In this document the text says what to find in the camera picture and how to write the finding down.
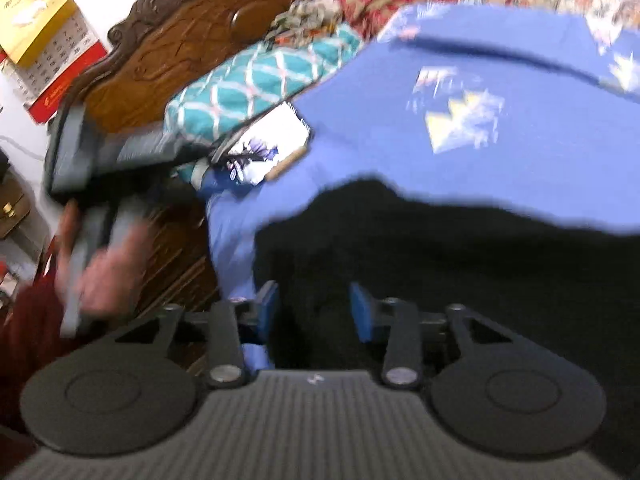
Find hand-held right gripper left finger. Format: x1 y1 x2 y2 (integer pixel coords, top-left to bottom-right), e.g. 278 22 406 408
112 281 280 390

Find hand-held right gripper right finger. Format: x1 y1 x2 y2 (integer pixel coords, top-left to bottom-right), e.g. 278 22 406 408
349 281 511 391

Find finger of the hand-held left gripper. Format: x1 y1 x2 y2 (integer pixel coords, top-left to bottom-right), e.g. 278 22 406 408
192 157 256 198

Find black pants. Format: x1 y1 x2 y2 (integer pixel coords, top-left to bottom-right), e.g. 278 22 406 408
252 177 640 478

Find person's left forearm red sleeve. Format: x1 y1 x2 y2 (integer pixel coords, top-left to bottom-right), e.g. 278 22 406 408
0 260 108 436

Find person's left hand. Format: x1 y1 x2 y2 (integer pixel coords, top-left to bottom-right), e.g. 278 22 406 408
56 199 155 332

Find black smartphone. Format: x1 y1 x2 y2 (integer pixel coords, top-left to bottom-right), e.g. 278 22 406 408
220 101 313 186

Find teal wave-pattern pillow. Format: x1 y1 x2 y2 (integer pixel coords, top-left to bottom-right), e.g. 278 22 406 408
165 24 365 183

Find wooden bedside cabinet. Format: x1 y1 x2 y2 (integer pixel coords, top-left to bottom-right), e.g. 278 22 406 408
0 147 51 263

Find carved wooden headboard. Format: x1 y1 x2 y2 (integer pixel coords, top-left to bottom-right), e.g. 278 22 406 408
47 0 346 376

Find crumpled patterned scarf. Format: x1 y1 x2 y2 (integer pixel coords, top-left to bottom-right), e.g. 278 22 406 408
265 0 351 48

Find blue printed bedsheet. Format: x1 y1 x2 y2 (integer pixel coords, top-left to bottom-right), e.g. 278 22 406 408
205 2 640 376

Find red and yellow wall calendar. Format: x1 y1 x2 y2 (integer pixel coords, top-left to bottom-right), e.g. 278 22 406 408
0 0 110 125

